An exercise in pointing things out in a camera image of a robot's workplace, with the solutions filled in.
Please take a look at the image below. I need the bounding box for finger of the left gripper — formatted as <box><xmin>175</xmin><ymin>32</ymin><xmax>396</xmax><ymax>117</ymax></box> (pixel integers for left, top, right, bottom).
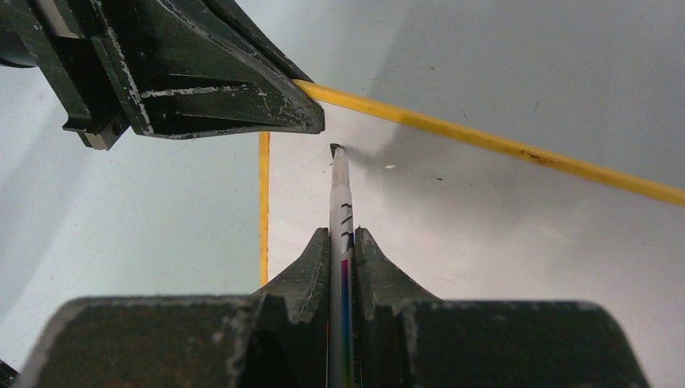
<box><xmin>204</xmin><ymin>0</ymin><xmax>313</xmax><ymax>82</ymax></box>

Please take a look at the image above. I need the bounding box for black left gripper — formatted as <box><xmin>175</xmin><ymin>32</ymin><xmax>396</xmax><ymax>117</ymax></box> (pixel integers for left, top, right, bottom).
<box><xmin>1</xmin><ymin>1</ymin><xmax>325</xmax><ymax>150</ymax></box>

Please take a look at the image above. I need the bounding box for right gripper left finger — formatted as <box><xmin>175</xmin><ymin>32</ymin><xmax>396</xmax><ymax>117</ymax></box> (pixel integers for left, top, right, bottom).
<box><xmin>15</xmin><ymin>228</ymin><xmax>330</xmax><ymax>387</ymax></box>

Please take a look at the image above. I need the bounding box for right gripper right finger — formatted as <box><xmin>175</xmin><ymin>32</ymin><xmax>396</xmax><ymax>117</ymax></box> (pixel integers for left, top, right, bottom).
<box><xmin>355</xmin><ymin>228</ymin><xmax>649</xmax><ymax>387</ymax></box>

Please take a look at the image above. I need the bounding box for black whiteboard marker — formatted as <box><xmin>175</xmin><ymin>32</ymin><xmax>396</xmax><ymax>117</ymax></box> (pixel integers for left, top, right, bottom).
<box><xmin>328</xmin><ymin>143</ymin><xmax>359</xmax><ymax>387</ymax></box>

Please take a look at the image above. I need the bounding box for yellow framed whiteboard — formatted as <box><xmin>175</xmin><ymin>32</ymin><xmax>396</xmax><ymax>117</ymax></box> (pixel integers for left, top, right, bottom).
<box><xmin>258</xmin><ymin>82</ymin><xmax>684</xmax><ymax>387</ymax></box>

